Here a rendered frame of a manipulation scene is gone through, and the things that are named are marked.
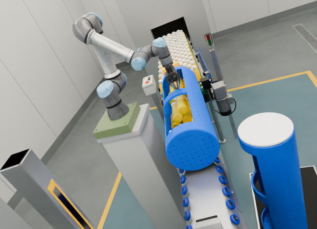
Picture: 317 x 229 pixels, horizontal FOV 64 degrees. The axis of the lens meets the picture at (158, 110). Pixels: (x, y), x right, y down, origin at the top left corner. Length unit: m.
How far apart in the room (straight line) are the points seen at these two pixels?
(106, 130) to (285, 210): 1.18
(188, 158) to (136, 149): 0.47
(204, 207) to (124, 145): 0.70
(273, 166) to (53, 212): 1.08
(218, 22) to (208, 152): 5.00
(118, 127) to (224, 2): 4.85
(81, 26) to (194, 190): 1.08
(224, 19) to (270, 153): 4.99
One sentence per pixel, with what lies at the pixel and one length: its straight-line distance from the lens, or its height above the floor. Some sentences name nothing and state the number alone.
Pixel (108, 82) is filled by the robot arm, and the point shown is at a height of 1.44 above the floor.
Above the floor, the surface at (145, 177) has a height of 0.73.
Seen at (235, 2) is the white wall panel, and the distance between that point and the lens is 6.09.
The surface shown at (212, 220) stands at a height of 1.08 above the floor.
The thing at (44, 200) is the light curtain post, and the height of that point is 1.58.
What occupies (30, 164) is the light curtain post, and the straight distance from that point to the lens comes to 0.69.
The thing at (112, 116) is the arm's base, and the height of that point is 1.24.
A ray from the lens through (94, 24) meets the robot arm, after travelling 1.62.
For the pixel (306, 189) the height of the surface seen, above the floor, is 0.15.
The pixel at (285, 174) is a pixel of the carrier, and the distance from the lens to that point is 1.53.
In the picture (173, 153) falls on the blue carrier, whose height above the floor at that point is 1.12.
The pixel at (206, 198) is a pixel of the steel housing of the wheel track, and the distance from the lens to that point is 1.34.
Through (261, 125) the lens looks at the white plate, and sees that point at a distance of 1.48.
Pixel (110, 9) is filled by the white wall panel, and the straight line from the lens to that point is 6.49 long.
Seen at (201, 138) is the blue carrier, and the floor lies 1.16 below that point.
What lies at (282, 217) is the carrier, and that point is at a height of 0.45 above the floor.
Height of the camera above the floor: 1.96
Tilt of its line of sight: 28 degrees down
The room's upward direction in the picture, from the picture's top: 24 degrees counter-clockwise
